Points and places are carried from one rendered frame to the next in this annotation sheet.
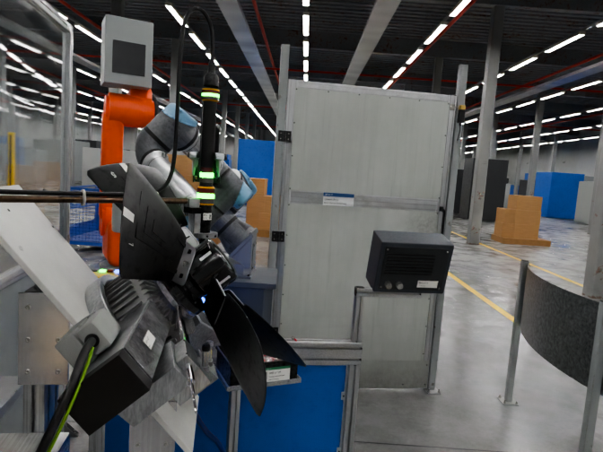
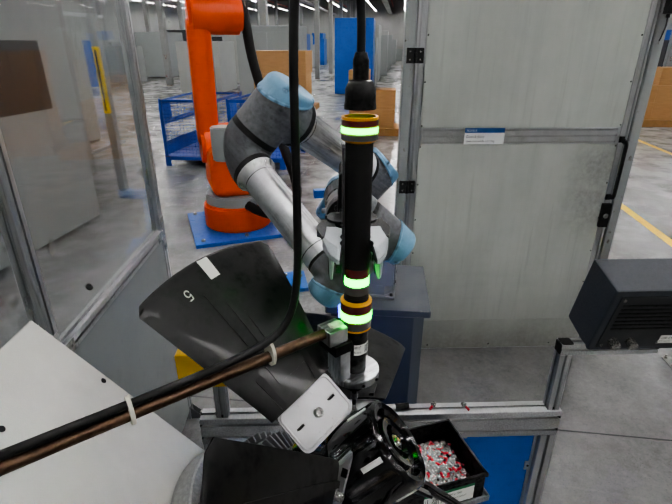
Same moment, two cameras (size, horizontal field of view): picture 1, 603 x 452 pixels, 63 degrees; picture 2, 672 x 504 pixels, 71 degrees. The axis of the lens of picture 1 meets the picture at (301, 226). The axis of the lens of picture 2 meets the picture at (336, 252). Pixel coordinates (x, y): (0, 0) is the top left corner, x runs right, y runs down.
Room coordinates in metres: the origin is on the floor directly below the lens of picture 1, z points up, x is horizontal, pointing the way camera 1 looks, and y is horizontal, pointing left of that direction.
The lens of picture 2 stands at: (0.67, 0.20, 1.70)
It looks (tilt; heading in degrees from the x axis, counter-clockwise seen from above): 24 degrees down; 7
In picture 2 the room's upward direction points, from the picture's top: straight up
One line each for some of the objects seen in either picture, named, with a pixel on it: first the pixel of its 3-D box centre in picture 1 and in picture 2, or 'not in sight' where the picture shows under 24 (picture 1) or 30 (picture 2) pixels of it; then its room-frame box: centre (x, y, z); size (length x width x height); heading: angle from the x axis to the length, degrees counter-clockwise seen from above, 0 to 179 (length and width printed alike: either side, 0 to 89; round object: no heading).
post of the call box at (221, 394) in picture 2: not in sight; (221, 393); (1.54, 0.60, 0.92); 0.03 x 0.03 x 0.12; 9
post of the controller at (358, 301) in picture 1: (357, 314); (557, 374); (1.67, -0.22, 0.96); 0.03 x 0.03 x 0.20; 9
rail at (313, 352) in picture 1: (231, 351); (381, 421); (1.60, 0.21, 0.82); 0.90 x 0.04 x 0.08; 99
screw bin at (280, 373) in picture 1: (256, 362); (422, 467); (1.45, 0.11, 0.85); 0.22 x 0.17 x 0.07; 115
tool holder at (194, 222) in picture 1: (201, 217); (349, 348); (1.22, 0.25, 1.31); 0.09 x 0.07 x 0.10; 134
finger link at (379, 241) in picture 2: (218, 165); (377, 258); (1.24, 0.22, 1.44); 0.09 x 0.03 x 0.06; 20
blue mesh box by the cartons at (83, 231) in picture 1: (104, 216); (205, 127); (7.97, 3.23, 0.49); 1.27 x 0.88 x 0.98; 0
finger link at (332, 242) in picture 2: (195, 163); (333, 259); (1.23, 0.28, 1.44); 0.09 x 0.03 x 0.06; 179
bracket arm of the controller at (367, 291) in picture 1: (388, 291); (606, 345); (1.69, -0.32, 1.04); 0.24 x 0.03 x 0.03; 99
